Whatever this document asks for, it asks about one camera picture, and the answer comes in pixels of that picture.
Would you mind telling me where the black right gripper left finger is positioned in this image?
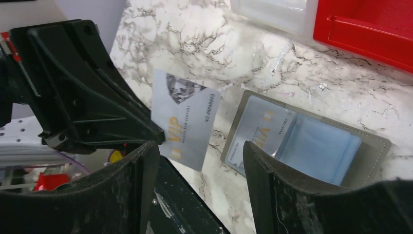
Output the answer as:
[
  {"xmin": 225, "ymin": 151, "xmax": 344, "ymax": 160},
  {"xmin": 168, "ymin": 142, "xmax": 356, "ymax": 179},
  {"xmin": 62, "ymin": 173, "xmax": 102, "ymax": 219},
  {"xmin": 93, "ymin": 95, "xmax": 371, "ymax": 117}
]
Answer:
[{"xmin": 0, "ymin": 141, "xmax": 160, "ymax": 234}]

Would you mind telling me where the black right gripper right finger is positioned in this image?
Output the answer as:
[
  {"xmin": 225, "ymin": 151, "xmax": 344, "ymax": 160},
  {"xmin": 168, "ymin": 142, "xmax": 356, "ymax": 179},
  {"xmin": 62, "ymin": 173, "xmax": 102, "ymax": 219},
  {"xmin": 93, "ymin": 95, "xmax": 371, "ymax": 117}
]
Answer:
[{"xmin": 243, "ymin": 141, "xmax": 413, "ymax": 234}]

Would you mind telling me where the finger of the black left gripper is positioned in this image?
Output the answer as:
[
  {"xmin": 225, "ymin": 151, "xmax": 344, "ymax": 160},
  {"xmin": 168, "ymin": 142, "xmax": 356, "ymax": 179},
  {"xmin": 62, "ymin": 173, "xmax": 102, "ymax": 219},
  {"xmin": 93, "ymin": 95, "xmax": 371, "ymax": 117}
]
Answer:
[{"xmin": 9, "ymin": 19, "xmax": 165, "ymax": 154}]

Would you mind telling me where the grey metal card holder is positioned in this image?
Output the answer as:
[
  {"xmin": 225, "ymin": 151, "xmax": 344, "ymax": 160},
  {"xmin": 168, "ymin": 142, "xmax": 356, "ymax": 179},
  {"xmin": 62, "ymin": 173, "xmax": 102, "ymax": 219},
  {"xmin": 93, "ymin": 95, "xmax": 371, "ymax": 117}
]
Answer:
[{"xmin": 221, "ymin": 90, "xmax": 392, "ymax": 189}]

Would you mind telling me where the silver VIP card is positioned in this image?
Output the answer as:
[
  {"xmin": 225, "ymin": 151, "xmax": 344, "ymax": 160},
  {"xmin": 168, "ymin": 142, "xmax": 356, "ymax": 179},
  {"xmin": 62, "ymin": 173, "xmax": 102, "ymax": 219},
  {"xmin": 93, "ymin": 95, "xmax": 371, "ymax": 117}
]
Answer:
[
  {"xmin": 151, "ymin": 70, "xmax": 221, "ymax": 172},
  {"xmin": 225, "ymin": 96, "xmax": 297, "ymax": 176}
]

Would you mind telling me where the white plastic bin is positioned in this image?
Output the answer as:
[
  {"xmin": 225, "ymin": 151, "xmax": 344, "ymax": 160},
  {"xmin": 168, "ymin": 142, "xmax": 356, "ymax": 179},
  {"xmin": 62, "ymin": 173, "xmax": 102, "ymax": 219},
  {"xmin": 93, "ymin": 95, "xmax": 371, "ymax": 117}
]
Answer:
[{"xmin": 230, "ymin": 0, "xmax": 319, "ymax": 38}]

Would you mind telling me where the red plastic bin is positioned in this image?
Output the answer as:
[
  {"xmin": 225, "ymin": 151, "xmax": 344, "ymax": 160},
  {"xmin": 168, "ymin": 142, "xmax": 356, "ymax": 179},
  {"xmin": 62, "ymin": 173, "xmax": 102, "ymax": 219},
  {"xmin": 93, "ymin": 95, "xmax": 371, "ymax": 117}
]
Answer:
[{"xmin": 313, "ymin": 0, "xmax": 413, "ymax": 73}]

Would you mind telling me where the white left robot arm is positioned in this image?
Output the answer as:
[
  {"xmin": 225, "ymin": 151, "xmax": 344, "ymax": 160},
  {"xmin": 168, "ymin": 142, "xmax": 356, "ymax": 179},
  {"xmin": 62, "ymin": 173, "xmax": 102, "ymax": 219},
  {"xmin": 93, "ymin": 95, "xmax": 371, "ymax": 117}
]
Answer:
[{"xmin": 0, "ymin": 19, "xmax": 165, "ymax": 156}]

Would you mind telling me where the black mounting rail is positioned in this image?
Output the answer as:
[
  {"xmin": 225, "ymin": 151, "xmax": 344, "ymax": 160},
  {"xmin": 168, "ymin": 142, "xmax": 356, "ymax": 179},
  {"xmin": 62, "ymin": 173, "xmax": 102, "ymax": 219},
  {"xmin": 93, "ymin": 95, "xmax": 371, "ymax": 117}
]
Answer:
[{"xmin": 146, "ymin": 157, "xmax": 230, "ymax": 234}]

